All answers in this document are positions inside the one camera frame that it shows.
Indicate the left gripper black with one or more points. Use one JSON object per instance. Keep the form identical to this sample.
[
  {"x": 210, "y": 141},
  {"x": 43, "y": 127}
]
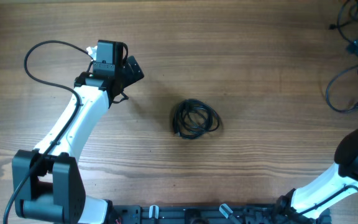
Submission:
[{"x": 130, "y": 77}]

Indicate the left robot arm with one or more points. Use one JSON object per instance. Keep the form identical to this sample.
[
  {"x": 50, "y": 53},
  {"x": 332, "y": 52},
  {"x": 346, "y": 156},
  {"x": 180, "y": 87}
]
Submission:
[{"x": 47, "y": 183}]

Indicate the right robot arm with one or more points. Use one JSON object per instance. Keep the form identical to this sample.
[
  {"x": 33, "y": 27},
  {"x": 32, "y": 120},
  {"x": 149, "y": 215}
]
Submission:
[{"x": 310, "y": 204}]

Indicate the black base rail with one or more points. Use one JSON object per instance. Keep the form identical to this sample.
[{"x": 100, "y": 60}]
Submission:
[{"x": 247, "y": 214}]

